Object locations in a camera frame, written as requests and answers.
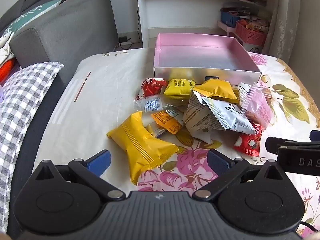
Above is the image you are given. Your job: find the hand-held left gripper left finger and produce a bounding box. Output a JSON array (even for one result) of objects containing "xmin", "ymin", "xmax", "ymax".
[{"xmin": 31, "ymin": 149, "xmax": 126, "ymax": 202}]

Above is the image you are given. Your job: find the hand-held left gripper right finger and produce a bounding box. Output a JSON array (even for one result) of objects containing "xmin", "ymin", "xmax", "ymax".
[{"xmin": 193, "ymin": 149, "xmax": 288, "ymax": 202}]

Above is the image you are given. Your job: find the large yellow ribbed snack packet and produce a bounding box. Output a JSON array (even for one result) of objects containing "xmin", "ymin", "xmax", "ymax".
[{"xmin": 107, "ymin": 111, "xmax": 179, "ymax": 186}]

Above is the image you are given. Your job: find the white grey snack packet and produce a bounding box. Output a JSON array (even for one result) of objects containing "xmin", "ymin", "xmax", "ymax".
[{"xmin": 202, "ymin": 96, "xmax": 256, "ymax": 135}]

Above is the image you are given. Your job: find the kraft paper nut packet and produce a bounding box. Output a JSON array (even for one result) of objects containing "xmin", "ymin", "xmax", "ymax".
[{"xmin": 182, "ymin": 89, "xmax": 227, "ymax": 144}]

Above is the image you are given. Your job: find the clear pink zip bag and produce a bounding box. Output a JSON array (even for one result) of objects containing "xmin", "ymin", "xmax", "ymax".
[{"xmin": 240, "ymin": 82, "xmax": 273, "ymax": 128}]

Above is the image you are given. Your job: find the small silver snack packet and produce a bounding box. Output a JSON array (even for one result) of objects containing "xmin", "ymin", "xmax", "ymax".
[{"xmin": 146, "ymin": 122, "xmax": 167, "ymax": 138}]

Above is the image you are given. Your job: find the orange snack packet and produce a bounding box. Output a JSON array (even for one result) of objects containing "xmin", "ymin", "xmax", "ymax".
[{"xmin": 150, "ymin": 109, "xmax": 185, "ymax": 135}]

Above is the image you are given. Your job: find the plain yellow snack packet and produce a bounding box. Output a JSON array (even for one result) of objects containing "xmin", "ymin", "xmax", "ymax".
[{"xmin": 192, "ymin": 79, "xmax": 240, "ymax": 105}]

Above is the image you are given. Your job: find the white bar snack packet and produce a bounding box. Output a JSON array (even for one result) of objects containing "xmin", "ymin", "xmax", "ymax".
[{"xmin": 232, "ymin": 82, "xmax": 253, "ymax": 107}]

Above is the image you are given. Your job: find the clear rice cracker packet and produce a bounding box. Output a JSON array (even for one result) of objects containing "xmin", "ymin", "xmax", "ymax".
[{"xmin": 134, "ymin": 96, "xmax": 182, "ymax": 113}]

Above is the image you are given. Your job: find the yellow snack packet black print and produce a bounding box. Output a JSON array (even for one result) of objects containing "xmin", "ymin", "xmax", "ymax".
[{"xmin": 163, "ymin": 79, "xmax": 197, "ymax": 100}]

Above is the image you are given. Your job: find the puffy red snack packet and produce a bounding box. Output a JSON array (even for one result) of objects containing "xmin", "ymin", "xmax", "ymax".
[{"xmin": 141, "ymin": 77, "xmax": 167, "ymax": 98}]

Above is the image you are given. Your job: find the pink cardboard box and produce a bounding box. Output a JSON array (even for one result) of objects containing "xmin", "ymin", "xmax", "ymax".
[{"xmin": 153, "ymin": 32, "xmax": 262, "ymax": 84}]

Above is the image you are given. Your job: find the checked pillow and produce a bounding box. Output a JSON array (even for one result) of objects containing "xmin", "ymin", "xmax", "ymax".
[{"xmin": 0, "ymin": 61, "xmax": 65, "ymax": 189}]

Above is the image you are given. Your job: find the white printed storage box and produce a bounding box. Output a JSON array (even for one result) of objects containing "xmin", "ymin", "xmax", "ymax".
[{"xmin": 242, "ymin": 41, "xmax": 263, "ymax": 54}]

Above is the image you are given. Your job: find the large pink basket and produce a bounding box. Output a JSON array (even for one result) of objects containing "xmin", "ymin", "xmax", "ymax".
[{"xmin": 235, "ymin": 21, "xmax": 268, "ymax": 46}]

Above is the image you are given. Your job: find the white lace curtain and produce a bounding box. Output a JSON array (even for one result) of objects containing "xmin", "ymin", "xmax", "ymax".
[{"xmin": 262, "ymin": 0, "xmax": 302, "ymax": 58}]

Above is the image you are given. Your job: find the orange pillow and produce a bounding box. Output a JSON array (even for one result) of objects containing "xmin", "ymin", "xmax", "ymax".
[{"xmin": 0, "ymin": 59, "xmax": 16, "ymax": 83}]

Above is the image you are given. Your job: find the pink step stool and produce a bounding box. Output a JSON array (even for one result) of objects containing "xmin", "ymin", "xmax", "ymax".
[{"xmin": 217, "ymin": 20, "xmax": 244, "ymax": 42}]

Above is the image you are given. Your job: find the grey sofa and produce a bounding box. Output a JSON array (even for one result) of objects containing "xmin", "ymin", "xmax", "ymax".
[{"xmin": 0, "ymin": 0, "xmax": 118, "ymax": 85}]

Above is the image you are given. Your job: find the blue box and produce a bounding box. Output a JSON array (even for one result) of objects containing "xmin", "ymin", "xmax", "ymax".
[{"xmin": 220, "ymin": 11, "xmax": 241, "ymax": 28}]

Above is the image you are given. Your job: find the cream floral pillow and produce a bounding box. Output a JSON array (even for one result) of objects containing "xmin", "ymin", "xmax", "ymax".
[{"xmin": 0, "ymin": 33, "xmax": 13, "ymax": 63}]

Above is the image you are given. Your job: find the white bookshelf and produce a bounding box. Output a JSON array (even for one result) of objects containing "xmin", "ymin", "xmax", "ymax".
[{"xmin": 135, "ymin": 0, "xmax": 275, "ymax": 48}]

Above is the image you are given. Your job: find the teal leaf print pillow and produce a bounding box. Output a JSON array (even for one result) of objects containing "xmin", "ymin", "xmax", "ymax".
[{"xmin": 2, "ymin": 0, "xmax": 62, "ymax": 34}]

